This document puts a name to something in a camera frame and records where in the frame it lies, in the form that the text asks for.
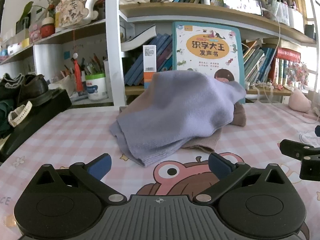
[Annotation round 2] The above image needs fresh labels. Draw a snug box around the red tassel ornament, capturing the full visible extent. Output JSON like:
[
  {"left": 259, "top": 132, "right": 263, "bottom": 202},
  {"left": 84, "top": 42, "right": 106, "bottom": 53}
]
[{"left": 71, "top": 52, "right": 84, "bottom": 92}]

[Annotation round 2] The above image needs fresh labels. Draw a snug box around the row of thin colourful books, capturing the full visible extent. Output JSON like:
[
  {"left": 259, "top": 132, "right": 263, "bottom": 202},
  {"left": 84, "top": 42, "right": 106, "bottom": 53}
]
[{"left": 241, "top": 40, "right": 277, "bottom": 84}]

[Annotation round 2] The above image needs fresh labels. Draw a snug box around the red round jar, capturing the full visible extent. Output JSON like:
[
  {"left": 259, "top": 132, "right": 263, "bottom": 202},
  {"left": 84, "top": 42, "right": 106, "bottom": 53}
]
[{"left": 40, "top": 17, "right": 55, "bottom": 38}]

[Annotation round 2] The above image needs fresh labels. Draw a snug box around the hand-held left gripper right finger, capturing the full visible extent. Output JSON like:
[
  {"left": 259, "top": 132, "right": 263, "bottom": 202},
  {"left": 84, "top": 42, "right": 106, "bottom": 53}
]
[{"left": 193, "top": 152, "right": 288, "bottom": 205}]

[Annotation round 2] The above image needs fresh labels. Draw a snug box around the red boxed book set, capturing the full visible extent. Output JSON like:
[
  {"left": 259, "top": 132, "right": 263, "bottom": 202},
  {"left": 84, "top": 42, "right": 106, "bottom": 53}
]
[{"left": 269, "top": 47, "right": 302, "bottom": 85}]

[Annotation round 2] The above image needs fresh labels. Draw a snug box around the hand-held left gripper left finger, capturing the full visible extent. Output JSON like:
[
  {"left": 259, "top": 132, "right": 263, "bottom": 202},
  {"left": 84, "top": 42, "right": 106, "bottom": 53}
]
[{"left": 31, "top": 153, "right": 127, "bottom": 205}]

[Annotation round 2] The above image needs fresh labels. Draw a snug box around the black leather shoe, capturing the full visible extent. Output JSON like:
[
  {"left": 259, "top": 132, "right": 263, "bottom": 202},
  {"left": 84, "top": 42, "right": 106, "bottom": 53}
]
[{"left": 17, "top": 74, "right": 60, "bottom": 107}]

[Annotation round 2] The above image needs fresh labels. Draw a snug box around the white cable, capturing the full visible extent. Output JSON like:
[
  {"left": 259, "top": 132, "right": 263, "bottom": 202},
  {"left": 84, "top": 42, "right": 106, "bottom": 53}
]
[{"left": 256, "top": 10, "right": 282, "bottom": 103}]

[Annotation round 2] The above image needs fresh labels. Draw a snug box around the pink plush toy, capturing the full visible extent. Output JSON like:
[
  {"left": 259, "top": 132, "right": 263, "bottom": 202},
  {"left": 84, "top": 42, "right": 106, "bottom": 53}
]
[{"left": 288, "top": 89, "right": 312, "bottom": 112}]

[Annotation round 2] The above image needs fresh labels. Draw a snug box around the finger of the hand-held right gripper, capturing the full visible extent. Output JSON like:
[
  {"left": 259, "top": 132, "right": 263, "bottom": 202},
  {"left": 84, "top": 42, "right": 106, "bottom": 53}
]
[
  {"left": 279, "top": 139, "right": 320, "bottom": 160},
  {"left": 300, "top": 155, "right": 320, "bottom": 180}
]

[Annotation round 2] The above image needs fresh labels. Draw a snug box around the white and orange carton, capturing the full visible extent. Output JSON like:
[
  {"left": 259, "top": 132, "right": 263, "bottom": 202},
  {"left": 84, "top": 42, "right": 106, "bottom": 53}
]
[{"left": 143, "top": 44, "right": 157, "bottom": 89}]

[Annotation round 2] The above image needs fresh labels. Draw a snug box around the white storage box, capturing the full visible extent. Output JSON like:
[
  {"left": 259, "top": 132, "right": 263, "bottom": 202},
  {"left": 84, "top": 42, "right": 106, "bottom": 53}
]
[{"left": 287, "top": 6, "right": 305, "bottom": 34}]

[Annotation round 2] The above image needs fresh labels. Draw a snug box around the white pen can green lid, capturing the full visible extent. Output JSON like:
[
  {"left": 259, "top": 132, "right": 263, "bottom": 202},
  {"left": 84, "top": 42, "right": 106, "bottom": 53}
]
[{"left": 85, "top": 73, "right": 108, "bottom": 102}]

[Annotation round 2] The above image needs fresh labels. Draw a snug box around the lilac and taupe knit sweater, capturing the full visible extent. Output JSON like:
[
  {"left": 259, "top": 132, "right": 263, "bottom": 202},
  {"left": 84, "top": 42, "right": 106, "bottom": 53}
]
[{"left": 109, "top": 70, "right": 247, "bottom": 168}]

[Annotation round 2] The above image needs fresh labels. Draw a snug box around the pink flower decoration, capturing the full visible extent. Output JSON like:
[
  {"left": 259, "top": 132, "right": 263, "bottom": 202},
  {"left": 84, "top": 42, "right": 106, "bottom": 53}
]
[{"left": 284, "top": 62, "right": 310, "bottom": 90}]

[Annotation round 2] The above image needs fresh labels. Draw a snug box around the teal illustrated children's book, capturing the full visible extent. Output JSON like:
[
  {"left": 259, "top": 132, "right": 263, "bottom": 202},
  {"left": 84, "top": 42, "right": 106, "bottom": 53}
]
[{"left": 172, "top": 21, "right": 246, "bottom": 105}]

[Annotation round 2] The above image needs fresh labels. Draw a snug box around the white watch strap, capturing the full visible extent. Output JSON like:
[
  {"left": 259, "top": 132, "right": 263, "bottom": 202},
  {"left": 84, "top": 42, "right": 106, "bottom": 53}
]
[{"left": 7, "top": 101, "right": 33, "bottom": 127}]

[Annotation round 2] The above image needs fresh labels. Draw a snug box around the bundle of pencils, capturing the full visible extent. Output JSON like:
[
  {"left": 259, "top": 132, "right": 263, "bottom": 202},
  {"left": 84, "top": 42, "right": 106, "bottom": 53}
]
[{"left": 60, "top": 52, "right": 105, "bottom": 77}]

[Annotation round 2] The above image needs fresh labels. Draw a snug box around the row of blue books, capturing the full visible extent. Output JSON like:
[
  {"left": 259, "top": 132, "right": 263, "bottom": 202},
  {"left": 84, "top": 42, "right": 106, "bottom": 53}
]
[{"left": 124, "top": 33, "right": 173, "bottom": 86}]

